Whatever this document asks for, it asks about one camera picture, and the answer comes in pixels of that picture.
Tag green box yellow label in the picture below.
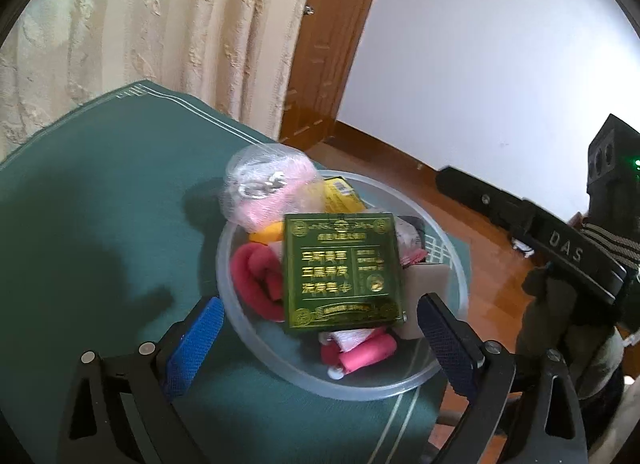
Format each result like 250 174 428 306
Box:
324 177 367 214

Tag white sponge block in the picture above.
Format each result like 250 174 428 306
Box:
394 264 451 340

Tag gloved right hand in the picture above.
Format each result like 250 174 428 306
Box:
515 268 625 400

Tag orange yellow toy block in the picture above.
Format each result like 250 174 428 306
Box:
248 221 283 245

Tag dark green gold box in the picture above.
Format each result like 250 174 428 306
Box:
282 213 406 334

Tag large mesh bag pink item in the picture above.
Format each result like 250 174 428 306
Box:
220 143 326 232

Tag wooden door frame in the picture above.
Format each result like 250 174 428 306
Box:
279 0 373 151

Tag green table mat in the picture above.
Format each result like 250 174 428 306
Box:
1 82 445 463

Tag clear plastic bowl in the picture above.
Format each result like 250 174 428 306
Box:
214 168 471 402

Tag cream embroidered curtain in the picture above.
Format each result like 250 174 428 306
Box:
1 0 305 154

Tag pink towel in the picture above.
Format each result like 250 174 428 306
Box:
230 242 284 323

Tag red white sachet packet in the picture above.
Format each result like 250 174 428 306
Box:
394 216 427 267

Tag pink cloth suction cups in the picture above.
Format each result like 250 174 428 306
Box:
320 332 397 380

